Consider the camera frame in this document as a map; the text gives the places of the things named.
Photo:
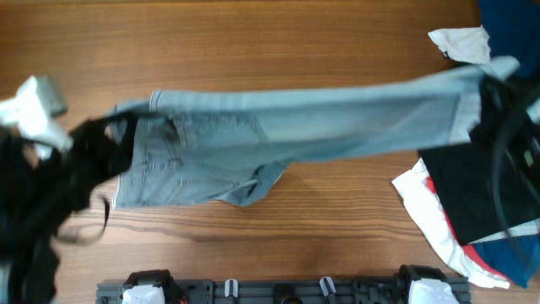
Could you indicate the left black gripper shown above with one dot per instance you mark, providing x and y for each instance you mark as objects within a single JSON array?
[{"x": 104, "y": 155}]

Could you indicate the light blue denim shorts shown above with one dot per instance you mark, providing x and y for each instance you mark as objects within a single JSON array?
[{"x": 193, "y": 147}]

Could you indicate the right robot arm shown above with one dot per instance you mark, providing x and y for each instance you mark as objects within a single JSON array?
[{"x": 477, "y": 203}]

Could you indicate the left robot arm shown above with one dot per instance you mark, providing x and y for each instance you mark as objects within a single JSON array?
[{"x": 37, "y": 199}]

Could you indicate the white red garment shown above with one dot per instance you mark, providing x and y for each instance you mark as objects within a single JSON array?
[{"x": 423, "y": 206}]

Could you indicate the white garment top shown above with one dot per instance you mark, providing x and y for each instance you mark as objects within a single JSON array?
[{"x": 469, "y": 45}]

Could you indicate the black garment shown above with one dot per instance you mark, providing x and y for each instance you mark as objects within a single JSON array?
[{"x": 488, "y": 180}]

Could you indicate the dark blue garment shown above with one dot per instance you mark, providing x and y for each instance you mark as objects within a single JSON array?
[{"x": 513, "y": 30}]

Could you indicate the blue garment bottom right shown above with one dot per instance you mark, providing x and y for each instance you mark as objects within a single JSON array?
[{"x": 516, "y": 258}]

